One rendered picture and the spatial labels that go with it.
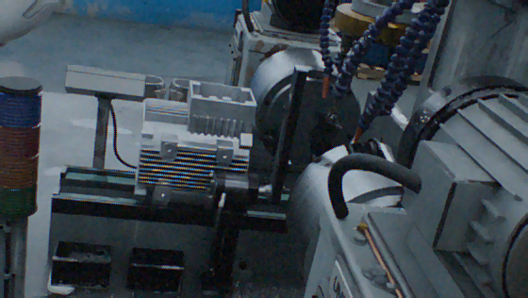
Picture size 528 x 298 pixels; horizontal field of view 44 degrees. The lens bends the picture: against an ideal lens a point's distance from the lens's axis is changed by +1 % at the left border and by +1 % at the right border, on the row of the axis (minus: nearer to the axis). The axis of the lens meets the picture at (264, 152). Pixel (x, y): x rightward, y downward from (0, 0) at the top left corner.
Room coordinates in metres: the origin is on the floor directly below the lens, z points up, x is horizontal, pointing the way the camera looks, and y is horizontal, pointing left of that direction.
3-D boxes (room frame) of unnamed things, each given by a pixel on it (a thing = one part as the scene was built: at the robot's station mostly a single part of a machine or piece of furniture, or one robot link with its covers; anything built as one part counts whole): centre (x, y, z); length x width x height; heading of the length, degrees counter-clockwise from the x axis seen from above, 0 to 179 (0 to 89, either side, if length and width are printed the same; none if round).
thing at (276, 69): (1.55, -0.06, 1.04); 0.37 x 0.25 x 0.25; 12
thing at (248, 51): (1.79, -0.01, 0.99); 0.35 x 0.31 x 0.37; 12
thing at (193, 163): (1.15, 0.14, 1.02); 0.20 x 0.19 x 0.19; 102
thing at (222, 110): (1.15, 0.10, 1.11); 0.12 x 0.11 x 0.07; 102
